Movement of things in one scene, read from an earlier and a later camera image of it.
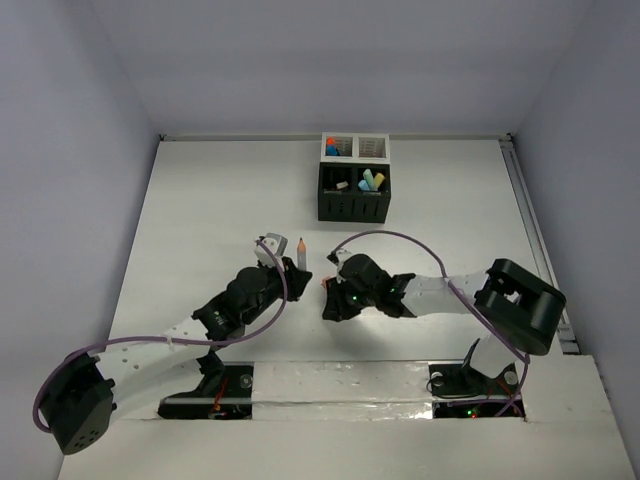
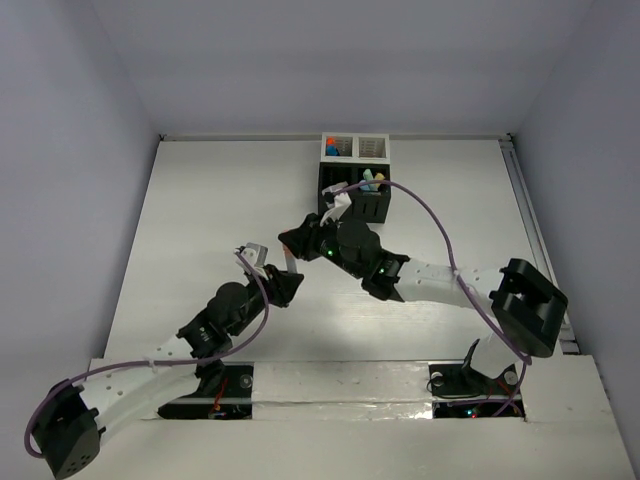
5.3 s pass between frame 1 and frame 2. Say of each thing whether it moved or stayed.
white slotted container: stayed
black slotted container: stayed
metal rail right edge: stayed
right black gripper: moved
